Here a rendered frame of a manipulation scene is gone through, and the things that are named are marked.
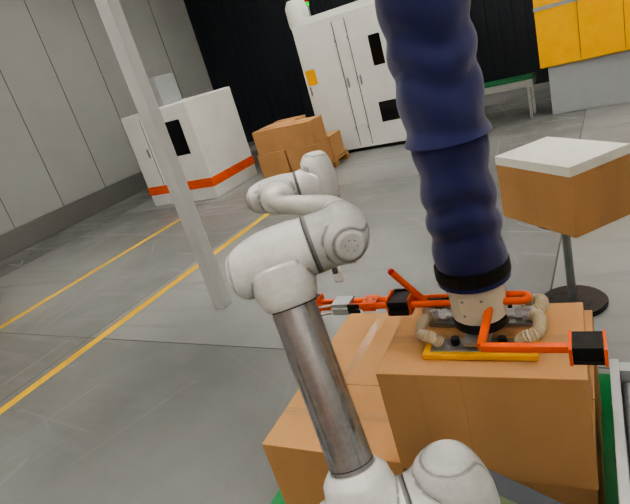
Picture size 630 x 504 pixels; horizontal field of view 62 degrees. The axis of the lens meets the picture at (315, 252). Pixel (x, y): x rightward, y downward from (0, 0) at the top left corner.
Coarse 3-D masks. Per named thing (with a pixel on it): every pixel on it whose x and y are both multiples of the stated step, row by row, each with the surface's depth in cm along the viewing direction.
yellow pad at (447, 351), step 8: (456, 336) 162; (504, 336) 155; (448, 344) 164; (456, 344) 161; (424, 352) 164; (432, 352) 163; (440, 352) 162; (448, 352) 161; (456, 352) 160; (464, 352) 158; (472, 352) 157; (480, 352) 156; (512, 360) 152; (520, 360) 151; (528, 360) 150; (536, 360) 149
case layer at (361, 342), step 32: (352, 320) 281; (384, 320) 272; (352, 352) 253; (384, 352) 245; (352, 384) 230; (288, 416) 221; (384, 416) 205; (288, 448) 204; (320, 448) 198; (384, 448) 189; (288, 480) 213; (320, 480) 204
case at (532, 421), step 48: (384, 384) 165; (432, 384) 158; (480, 384) 151; (528, 384) 145; (576, 384) 139; (432, 432) 166; (480, 432) 159; (528, 432) 152; (576, 432) 146; (528, 480) 160; (576, 480) 153
